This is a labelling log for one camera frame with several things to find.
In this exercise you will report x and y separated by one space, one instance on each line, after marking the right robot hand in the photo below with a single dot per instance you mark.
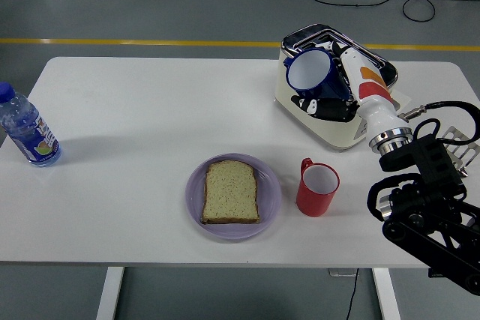
375 106

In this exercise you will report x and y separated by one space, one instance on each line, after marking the blue enamel cup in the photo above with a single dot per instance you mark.
330 80

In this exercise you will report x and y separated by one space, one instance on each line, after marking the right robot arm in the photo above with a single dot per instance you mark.
423 192

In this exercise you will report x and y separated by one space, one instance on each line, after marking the red enamel cup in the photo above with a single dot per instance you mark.
313 202

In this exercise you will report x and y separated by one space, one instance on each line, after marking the bread slice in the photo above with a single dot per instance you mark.
230 194

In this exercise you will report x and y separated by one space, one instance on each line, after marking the white paper sheet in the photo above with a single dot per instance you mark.
404 100

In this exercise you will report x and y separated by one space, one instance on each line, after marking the cream chrome toaster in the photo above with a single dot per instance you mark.
330 130

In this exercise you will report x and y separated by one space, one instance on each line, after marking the purple round plate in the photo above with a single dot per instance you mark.
270 192

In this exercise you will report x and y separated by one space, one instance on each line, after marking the white under-table box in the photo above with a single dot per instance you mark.
341 272

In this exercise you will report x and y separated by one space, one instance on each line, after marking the black table control panel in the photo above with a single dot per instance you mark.
434 274

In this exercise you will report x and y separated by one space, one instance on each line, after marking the white table leg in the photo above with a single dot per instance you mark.
386 293
110 293

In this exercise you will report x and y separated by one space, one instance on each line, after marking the blue capped water bottle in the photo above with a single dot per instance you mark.
30 129

